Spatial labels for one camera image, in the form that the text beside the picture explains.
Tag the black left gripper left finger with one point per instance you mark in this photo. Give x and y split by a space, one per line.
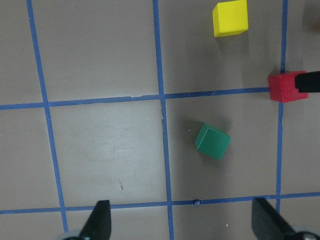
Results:
99 224

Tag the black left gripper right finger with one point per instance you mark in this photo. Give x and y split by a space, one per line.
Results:
267 223

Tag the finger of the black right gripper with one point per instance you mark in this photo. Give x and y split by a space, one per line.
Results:
308 82

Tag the red wooden block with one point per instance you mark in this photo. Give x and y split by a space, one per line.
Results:
282 87

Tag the green wooden block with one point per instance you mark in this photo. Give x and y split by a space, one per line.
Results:
212 141

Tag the yellow wooden block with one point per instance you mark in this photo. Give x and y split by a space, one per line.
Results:
230 18

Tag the brown paper table cover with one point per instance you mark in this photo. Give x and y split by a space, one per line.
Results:
103 100

